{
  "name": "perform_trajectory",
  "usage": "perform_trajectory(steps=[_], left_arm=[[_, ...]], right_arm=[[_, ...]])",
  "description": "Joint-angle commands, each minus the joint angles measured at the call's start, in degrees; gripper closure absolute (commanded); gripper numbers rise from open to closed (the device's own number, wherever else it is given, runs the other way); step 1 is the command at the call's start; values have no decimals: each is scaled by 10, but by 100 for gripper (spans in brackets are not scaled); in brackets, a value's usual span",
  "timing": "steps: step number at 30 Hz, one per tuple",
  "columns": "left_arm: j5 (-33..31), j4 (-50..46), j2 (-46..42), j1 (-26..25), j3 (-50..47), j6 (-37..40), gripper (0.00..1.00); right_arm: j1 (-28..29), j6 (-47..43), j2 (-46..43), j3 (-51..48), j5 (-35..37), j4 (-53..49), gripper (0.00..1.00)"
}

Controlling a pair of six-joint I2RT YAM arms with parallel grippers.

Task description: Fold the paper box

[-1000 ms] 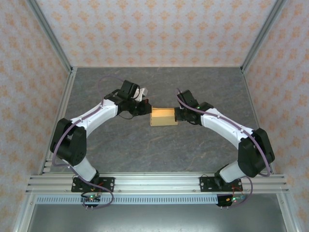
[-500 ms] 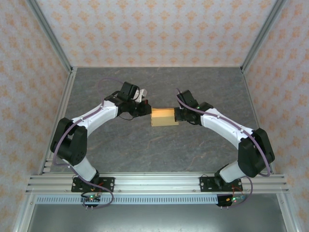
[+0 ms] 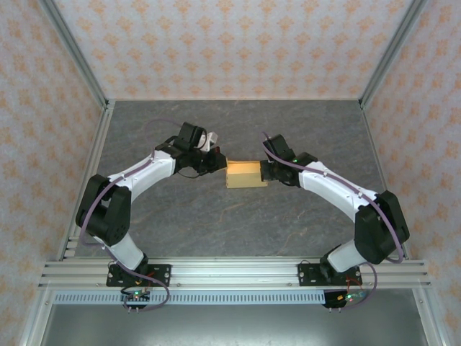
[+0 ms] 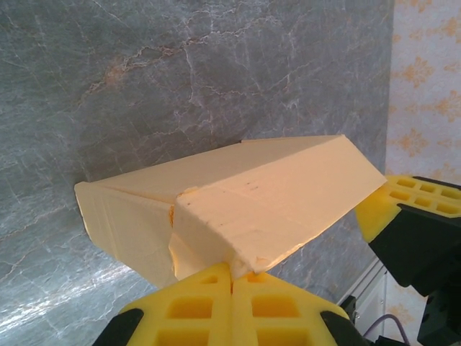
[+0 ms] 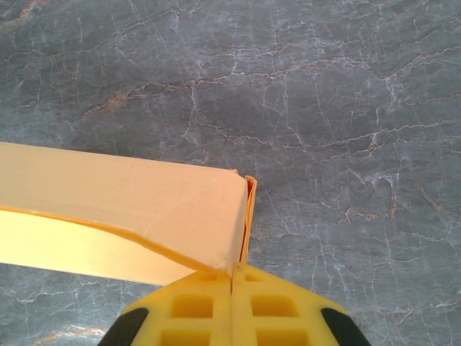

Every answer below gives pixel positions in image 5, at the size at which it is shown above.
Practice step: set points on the orange paper box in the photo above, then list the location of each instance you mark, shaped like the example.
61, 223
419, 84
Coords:
126, 202

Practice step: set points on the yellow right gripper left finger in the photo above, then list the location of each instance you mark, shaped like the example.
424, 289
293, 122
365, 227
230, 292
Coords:
158, 317

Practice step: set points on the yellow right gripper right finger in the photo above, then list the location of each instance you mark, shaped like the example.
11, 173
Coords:
309, 317

